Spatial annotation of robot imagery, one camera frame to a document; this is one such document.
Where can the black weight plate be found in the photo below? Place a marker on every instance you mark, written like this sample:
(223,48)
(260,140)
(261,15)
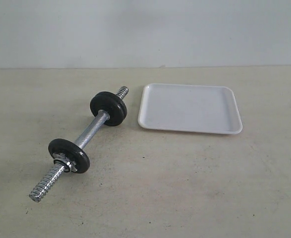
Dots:
(72,152)
(118,111)

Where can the black weight plate end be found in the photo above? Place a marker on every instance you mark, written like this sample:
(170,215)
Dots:
(102,101)

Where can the chrome threaded dumbbell bar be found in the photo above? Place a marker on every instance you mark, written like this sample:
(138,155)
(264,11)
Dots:
(51,177)

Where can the white plastic tray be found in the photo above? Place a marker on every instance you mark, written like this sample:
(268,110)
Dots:
(189,108)

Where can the chrome collar nut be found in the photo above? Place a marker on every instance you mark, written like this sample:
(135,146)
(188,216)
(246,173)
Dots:
(61,158)

